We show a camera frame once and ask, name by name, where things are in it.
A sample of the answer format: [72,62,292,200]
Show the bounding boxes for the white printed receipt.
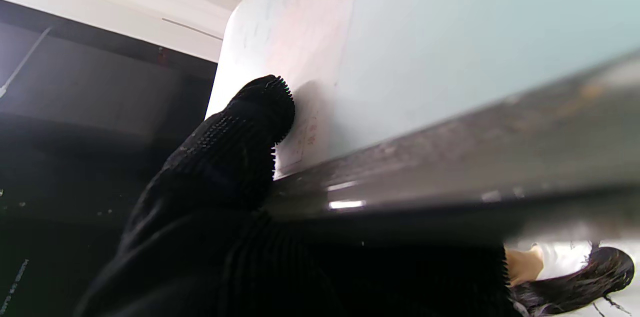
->
[206,0,357,178]

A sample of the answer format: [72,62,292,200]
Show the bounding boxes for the light blue translucent folder cover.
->
[204,0,640,179]

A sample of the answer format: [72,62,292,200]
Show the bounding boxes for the person with black hair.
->
[504,244,636,317]

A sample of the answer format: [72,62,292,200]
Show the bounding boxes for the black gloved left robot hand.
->
[71,74,512,317]

